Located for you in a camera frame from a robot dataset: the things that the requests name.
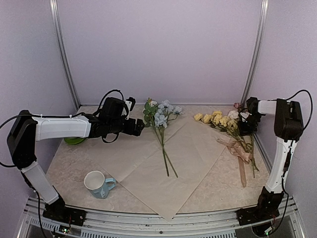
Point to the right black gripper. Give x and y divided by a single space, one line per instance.
243 131

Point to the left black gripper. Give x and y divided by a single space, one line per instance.
131 130

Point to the pink fake rose stem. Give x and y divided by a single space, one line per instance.
248 145

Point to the blue fake flower stem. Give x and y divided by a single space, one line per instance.
157 116

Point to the pink beige wrapping paper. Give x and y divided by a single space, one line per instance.
164 175

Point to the white fake rose stem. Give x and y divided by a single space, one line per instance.
233 114

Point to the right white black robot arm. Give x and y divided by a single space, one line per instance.
288 128

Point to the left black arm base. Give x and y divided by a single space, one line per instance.
67 215

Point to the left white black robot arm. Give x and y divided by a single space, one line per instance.
110 118

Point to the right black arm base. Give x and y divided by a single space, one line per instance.
264 210

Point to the yellow fake flower stem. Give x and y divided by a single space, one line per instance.
222 123

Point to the beige ribbon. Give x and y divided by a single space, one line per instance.
242 156

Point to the green plate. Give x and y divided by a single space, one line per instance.
73 140

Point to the blue white ceramic mug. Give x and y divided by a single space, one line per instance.
98 185

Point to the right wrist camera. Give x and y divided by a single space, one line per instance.
243 116

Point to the front aluminium rail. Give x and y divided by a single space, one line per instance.
109 224

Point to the right aluminium frame post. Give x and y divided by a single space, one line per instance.
256 50

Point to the aluminium frame post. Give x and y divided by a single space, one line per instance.
63 54
256 50

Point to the left aluminium frame post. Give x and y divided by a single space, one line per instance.
63 54

